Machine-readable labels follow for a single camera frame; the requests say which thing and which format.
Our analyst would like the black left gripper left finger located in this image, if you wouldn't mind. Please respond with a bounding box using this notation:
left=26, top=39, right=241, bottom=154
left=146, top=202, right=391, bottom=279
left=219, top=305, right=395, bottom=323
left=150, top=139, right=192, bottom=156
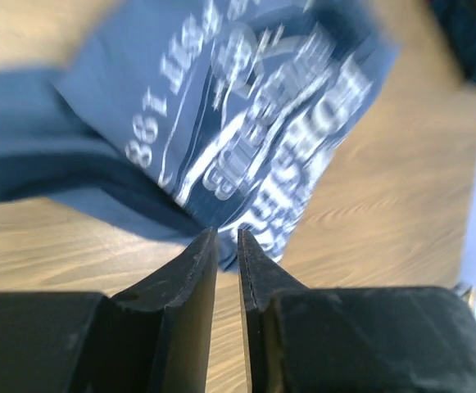
left=0, top=230, right=217, bottom=392

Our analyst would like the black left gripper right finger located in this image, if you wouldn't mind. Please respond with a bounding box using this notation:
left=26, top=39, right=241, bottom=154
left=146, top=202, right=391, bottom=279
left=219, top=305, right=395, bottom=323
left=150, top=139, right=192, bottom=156
left=238, top=230, right=476, bottom=392

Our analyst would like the blue-grey tank top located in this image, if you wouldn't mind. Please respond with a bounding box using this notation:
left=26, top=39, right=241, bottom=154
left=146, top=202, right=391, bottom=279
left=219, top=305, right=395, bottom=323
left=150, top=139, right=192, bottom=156
left=0, top=1, right=396, bottom=270

